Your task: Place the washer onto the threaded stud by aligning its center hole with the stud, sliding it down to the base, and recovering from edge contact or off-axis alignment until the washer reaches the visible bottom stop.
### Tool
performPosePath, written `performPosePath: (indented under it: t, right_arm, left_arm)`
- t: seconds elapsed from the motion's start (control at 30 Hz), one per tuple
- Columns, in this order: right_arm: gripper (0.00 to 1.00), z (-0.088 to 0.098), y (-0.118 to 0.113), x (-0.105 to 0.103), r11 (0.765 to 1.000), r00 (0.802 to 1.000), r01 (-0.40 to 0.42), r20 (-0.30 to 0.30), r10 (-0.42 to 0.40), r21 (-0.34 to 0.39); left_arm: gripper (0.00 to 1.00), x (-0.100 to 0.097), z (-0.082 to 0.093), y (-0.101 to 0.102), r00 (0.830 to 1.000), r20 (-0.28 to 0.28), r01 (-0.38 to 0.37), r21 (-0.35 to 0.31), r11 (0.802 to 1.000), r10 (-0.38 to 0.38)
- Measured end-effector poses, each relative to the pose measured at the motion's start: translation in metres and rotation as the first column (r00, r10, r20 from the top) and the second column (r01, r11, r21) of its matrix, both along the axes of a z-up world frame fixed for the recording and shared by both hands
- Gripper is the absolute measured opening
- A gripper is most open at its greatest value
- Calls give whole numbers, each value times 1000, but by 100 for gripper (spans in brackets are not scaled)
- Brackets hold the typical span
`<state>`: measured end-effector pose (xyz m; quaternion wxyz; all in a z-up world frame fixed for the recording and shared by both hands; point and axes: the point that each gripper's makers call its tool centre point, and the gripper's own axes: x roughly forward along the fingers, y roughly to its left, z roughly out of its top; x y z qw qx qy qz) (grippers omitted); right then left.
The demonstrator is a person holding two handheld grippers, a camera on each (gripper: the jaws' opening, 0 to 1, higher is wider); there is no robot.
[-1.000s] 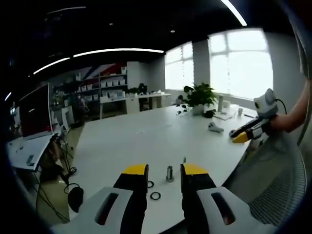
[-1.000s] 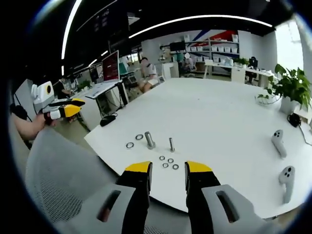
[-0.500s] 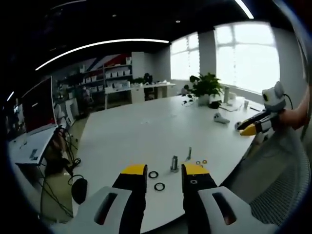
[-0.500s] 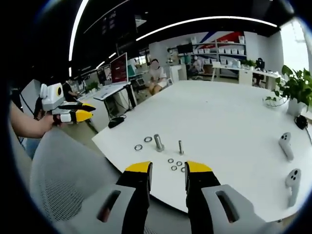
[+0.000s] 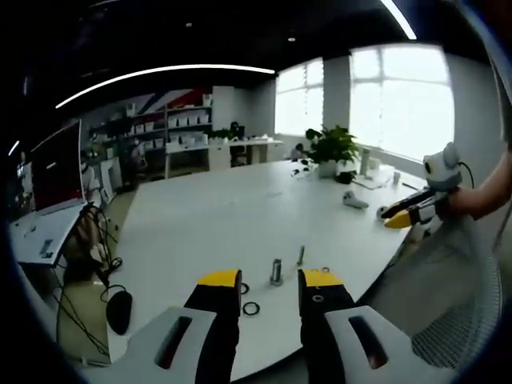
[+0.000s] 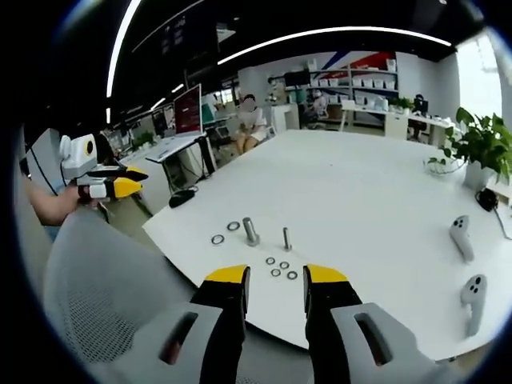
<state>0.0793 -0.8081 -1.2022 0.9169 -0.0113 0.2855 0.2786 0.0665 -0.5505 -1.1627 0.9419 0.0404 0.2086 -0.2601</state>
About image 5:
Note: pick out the white cabinet counter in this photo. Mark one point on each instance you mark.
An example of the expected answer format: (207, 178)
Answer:
(224, 152)

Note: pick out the white handheld controller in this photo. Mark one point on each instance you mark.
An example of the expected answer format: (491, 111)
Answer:
(354, 201)

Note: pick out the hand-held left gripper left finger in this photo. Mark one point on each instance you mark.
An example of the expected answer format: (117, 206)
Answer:
(208, 320)

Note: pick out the white flat box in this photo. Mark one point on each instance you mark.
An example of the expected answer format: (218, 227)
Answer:
(374, 178)

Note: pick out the grey mesh chair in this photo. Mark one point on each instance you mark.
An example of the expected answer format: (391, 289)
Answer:
(460, 320)

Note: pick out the thick threaded stud with base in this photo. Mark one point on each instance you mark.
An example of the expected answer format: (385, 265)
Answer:
(276, 272)

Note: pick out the potted green plant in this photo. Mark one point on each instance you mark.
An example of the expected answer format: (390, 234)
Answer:
(332, 148)

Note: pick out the white tall bottle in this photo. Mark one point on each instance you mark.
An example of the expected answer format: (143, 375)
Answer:
(365, 162)

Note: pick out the white side desk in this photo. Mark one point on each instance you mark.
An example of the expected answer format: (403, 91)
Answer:
(44, 236)

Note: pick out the storage shelf with white bins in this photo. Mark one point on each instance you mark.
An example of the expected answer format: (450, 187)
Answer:
(160, 124)

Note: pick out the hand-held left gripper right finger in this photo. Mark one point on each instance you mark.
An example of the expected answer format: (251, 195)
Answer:
(320, 316)

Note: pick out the small black object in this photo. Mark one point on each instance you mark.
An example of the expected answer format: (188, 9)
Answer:
(346, 177)

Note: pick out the long ceiling light strip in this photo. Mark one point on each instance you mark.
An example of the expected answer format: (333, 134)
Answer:
(160, 74)

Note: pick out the black oval object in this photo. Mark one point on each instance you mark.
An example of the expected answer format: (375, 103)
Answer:
(119, 313)

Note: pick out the thin threaded stud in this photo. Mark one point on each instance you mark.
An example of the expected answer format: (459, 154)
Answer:
(302, 253)

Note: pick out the black office chair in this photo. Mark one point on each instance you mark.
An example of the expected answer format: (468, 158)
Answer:
(238, 138)

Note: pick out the small white cup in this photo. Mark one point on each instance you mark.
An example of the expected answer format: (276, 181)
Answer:
(396, 177)

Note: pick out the short ceiling light strip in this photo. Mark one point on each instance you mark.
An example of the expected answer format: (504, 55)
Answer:
(399, 19)

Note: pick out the red screen monitor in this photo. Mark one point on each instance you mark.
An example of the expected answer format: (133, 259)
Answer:
(56, 168)

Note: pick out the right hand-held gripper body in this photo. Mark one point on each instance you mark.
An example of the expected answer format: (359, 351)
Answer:
(440, 180)

